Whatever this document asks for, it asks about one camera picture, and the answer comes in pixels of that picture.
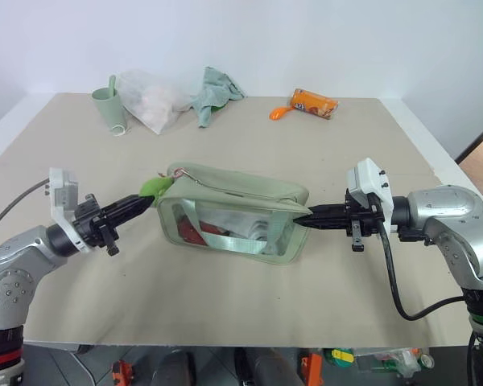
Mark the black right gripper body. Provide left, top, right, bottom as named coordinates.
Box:
left=344, top=187, right=386, bottom=253

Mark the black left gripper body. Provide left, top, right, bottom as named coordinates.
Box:
left=72, top=193, right=122, bottom=257

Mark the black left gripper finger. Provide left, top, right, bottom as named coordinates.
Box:
left=100, top=194, right=147, bottom=219
left=103, top=204, right=152, bottom=228

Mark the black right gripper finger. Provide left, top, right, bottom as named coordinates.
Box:
left=293, top=215, right=349, bottom=231
left=308, top=203, right=349, bottom=219

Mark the green plush keychain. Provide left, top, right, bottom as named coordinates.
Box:
left=139, top=167, right=197, bottom=209

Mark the green pouch with clear window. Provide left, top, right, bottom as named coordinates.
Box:
left=155, top=161, right=312, bottom=267

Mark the red item inside pouch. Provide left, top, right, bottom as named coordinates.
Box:
left=175, top=214, right=229, bottom=246

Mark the white crumpled packet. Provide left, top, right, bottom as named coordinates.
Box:
left=196, top=210, right=274, bottom=243

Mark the pale green plastic cup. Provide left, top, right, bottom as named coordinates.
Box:
left=91, top=87, right=130, bottom=136

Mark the orange snack package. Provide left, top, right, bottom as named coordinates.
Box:
left=290, top=88, right=341, bottom=121

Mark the clear plastic bag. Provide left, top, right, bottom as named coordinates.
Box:
left=116, top=68, right=195, bottom=136

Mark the orange plastic spoon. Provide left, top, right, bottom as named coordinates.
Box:
left=269, top=105, right=296, bottom=122

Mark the green and yellow item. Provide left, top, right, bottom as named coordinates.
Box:
left=323, top=347, right=356, bottom=369

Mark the teal crumpled cloth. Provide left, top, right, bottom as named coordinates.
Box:
left=190, top=65, right=247, bottom=129

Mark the clear plastic container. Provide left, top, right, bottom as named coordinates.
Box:
left=353, top=347, right=423, bottom=380

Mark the orange and black tool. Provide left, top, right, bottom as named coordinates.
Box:
left=299, top=351, right=324, bottom=386
left=111, top=359, right=138, bottom=386

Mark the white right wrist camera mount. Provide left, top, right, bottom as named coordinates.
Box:
left=345, top=157, right=396, bottom=235

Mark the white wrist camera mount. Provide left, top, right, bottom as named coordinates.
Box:
left=345, top=157, right=396, bottom=235
left=47, top=167, right=92, bottom=253

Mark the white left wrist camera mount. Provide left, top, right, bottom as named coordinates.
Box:
left=47, top=167, right=92, bottom=253

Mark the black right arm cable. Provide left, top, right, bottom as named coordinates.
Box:
left=379, top=220, right=468, bottom=322

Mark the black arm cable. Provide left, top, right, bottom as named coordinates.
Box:
left=379, top=220, right=468, bottom=322
left=0, top=179, right=52, bottom=243

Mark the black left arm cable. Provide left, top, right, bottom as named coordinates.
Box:
left=0, top=179, right=52, bottom=243

